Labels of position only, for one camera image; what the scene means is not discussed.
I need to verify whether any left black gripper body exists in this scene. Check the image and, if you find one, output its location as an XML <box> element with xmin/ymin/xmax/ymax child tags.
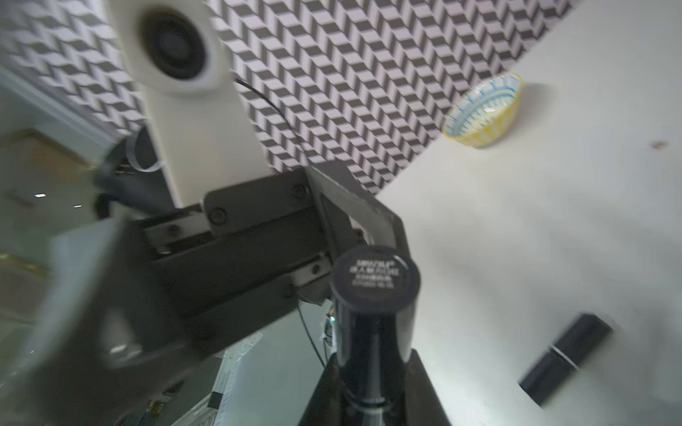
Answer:
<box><xmin>21</xmin><ymin>161</ymin><xmax>408</xmax><ymax>425</ymax></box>

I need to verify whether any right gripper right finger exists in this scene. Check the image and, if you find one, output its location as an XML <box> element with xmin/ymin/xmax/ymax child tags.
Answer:
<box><xmin>404</xmin><ymin>350</ymin><xmax>451</xmax><ymax>426</ymax></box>

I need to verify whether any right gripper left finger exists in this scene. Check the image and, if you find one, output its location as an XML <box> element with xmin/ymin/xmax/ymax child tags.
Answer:
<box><xmin>298</xmin><ymin>353</ymin><xmax>352</xmax><ymax>426</ymax></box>

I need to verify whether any black lipstick silver band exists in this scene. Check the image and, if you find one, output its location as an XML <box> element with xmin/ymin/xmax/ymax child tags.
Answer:
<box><xmin>331</xmin><ymin>245</ymin><xmax>421</xmax><ymax>425</ymax></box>

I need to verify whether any black gold lipstick left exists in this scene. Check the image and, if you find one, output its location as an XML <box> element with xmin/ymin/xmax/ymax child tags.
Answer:
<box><xmin>519</xmin><ymin>313</ymin><xmax>614</xmax><ymax>406</ymax></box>

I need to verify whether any yellow blue patterned bowl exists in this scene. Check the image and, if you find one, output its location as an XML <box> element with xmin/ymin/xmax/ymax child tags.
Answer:
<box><xmin>442</xmin><ymin>74</ymin><xmax>524</xmax><ymax>148</ymax></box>

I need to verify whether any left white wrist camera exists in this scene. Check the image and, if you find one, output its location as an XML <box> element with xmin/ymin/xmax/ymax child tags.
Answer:
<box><xmin>104</xmin><ymin>0</ymin><xmax>274</xmax><ymax>208</ymax></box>

